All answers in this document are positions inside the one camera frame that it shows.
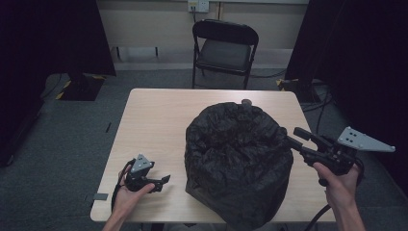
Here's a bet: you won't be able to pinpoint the black plastic trash bag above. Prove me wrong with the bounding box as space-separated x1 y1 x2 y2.
184 101 294 231

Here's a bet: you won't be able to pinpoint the black floor cables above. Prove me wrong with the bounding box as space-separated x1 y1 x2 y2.
299 81 335 136

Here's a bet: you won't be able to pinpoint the black folding chair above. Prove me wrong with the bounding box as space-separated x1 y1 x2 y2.
191 18 260 90

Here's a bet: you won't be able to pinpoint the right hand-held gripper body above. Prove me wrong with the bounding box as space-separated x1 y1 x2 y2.
301 126 396 177

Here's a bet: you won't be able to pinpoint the left hand-held gripper black cable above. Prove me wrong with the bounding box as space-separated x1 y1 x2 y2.
110 158 137 214

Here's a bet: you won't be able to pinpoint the white wall socket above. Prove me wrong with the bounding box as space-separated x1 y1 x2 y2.
187 0 210 13

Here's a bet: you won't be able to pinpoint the person's left hand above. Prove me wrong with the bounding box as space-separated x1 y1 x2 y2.
111 165 156 219

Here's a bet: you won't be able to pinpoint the hand-held gripper black cable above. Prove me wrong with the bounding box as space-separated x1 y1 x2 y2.
110 158 137 214
302 156 366 231

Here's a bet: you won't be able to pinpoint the person's right hand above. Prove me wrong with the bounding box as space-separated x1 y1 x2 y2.
312 161 363 210

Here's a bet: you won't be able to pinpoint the right hand-held gripper black cable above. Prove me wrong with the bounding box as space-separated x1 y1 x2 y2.
302 156 366 231

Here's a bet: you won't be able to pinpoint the black stand base yellow tape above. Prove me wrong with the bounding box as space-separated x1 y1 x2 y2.
275 78 321 104
55 72 107 102

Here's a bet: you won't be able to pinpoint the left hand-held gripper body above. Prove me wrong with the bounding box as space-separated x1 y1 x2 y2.
124 153 156 193

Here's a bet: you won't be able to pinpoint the dark curtain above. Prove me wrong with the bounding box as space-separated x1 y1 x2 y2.
0 0 116 167
284 0 408 195

